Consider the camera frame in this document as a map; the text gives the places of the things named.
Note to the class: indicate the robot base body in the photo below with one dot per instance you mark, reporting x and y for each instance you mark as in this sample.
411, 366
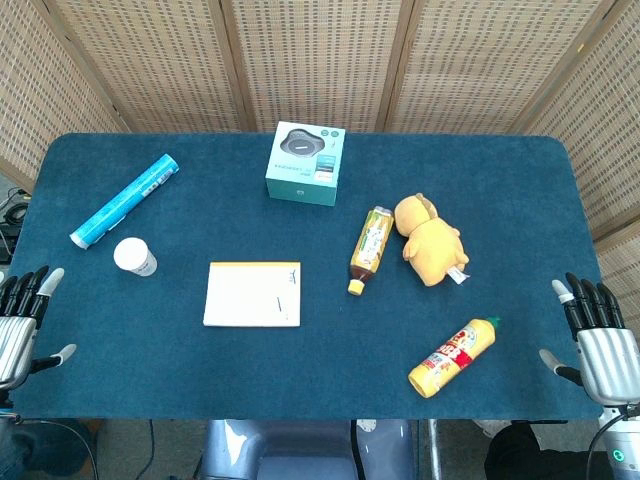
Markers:
300, 450

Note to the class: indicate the blue table cloth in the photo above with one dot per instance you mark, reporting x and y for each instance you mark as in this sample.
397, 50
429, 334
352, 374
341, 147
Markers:
310, 350

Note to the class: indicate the white notepad yellow edge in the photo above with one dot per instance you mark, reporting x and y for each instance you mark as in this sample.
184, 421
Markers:
252, 294

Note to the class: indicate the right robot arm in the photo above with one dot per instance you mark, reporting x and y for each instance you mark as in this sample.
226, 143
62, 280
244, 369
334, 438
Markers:
622, 445

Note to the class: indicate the teal speaker box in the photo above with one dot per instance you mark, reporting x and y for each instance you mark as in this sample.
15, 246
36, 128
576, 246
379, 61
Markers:
305, 162

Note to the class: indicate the tea bottle yellow cap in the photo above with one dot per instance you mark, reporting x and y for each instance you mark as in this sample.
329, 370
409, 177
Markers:
371, 247

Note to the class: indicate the yellow plush toy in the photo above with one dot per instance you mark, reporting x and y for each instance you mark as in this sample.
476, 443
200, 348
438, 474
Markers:
431, 237

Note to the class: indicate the white paper cup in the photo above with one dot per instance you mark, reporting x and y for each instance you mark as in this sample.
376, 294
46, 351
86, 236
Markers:
134, 257

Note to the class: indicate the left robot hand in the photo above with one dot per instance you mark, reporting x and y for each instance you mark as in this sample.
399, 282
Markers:
15, 335

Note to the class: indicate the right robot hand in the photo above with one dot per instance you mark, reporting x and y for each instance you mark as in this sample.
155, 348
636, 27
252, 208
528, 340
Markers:
607, 355

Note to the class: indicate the black equipment on floor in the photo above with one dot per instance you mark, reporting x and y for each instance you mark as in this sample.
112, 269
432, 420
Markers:
11, 225

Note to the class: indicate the woven folding screen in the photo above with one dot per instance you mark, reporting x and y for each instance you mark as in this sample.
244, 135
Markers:
320, 60

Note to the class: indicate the yellow squeeze bottle green cap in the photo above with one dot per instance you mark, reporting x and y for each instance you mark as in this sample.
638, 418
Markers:
452, 358

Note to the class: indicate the blue cylindrical tube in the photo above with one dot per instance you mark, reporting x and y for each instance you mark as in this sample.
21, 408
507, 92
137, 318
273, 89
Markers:
125, 201

